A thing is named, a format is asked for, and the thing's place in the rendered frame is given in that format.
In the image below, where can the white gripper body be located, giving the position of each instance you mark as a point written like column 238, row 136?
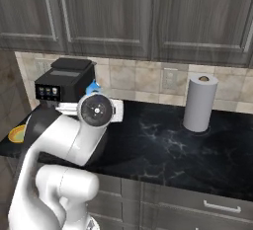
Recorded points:
column 118, row 111

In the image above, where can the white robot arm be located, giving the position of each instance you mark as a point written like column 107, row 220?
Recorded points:
column 59, row 135

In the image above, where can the black coffee machine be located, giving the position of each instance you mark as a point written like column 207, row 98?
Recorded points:
column 66, row 79

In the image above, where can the blue rounded object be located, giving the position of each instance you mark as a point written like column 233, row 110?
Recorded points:
column 93, row 87

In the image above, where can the dark grey drawer front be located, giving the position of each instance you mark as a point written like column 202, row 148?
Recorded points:
column 108, row 184
column 178, row 219
column 184, row 197
column 105, row 206

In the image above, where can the white paper towel roll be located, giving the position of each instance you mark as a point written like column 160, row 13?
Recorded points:
column 199, row 104

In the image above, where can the dark grey cupboard door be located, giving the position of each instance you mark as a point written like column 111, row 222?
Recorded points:
column 23, row 10
column 204, row 13
column 108, row 10

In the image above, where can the yellow orange plate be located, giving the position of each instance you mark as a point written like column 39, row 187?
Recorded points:
column 18, row 134

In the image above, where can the beige wall outlet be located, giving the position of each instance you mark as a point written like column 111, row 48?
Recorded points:
column 170, row 79

